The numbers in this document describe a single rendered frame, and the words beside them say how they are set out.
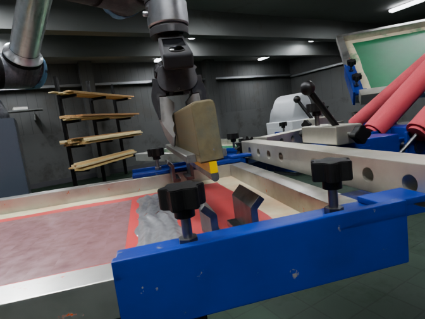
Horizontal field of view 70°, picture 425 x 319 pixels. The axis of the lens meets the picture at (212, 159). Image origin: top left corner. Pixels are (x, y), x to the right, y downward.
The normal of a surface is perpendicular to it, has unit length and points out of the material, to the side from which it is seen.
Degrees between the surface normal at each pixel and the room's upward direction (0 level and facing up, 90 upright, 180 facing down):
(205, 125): 90
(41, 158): 90
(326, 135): 90
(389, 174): 90
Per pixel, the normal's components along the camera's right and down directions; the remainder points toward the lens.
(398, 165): -0.97, 0.14
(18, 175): 0.50, 0.05
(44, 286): -0.12, -0.98
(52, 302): 0.22, 0.10
